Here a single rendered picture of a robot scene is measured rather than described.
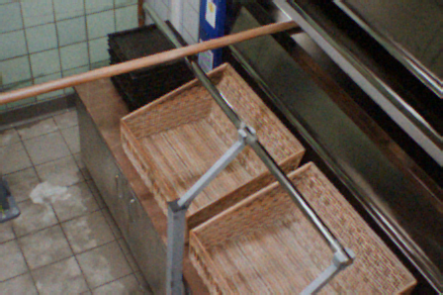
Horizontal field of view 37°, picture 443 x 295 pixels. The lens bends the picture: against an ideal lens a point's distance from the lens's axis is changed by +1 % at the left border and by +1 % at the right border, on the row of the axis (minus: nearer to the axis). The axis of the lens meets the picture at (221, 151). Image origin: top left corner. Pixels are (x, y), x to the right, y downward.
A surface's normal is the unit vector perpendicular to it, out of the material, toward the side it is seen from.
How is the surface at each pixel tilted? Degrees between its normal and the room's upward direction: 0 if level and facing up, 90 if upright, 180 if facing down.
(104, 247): 0
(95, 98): 0
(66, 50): 90
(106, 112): 0
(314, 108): 70
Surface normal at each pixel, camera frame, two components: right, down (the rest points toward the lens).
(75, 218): 0.07, -0.71
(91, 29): 0.47, 0.65
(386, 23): -0.80, 0.04
